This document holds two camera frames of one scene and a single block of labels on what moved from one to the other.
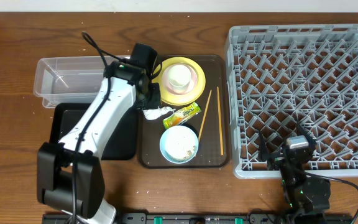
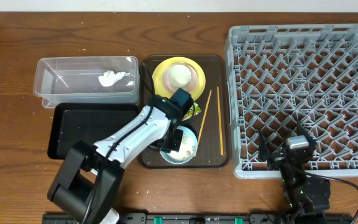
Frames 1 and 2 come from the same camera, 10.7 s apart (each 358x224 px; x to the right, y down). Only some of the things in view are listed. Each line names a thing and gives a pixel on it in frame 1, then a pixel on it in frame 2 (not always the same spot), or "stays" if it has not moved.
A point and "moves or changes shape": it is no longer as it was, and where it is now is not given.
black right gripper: [281, 160] stays
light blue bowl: [179, 144] stays
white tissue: [153, 114] moves or changes shape
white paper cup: [179, 76] stays
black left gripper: [156, 101] → [178, 145]
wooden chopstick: [221, 139] stays
